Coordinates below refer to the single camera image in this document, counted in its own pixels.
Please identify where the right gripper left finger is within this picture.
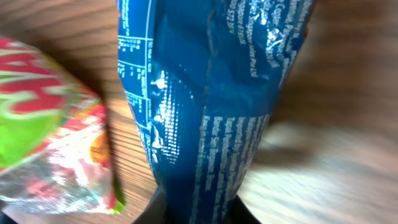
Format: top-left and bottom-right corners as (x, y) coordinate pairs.
(132, 187), (171, 224)

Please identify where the blue snack wrapper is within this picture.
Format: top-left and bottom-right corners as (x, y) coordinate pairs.
(116, 0), (314, 223)

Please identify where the green snack bag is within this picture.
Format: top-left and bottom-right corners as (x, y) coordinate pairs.
(1, 37), (124, 214)

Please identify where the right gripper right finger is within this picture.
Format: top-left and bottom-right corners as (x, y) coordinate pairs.
(228, 196), (261, 224)

